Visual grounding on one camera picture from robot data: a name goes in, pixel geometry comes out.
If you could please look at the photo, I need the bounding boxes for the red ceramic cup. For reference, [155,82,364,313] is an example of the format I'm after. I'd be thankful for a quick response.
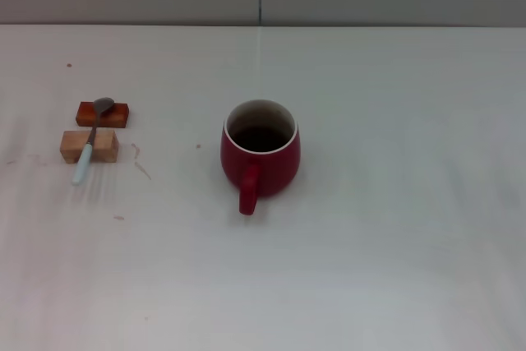
[219,99,302,216]

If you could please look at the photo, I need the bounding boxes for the spoon with light blue handle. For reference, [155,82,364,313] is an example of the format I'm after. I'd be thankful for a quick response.
[71,97,116,187]

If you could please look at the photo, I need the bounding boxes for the dark reddish wooden block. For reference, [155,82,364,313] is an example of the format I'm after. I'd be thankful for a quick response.
[76,100,132,129]

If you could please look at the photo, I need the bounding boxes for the light wooden block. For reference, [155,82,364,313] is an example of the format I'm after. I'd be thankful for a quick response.
[59,129,121,164]

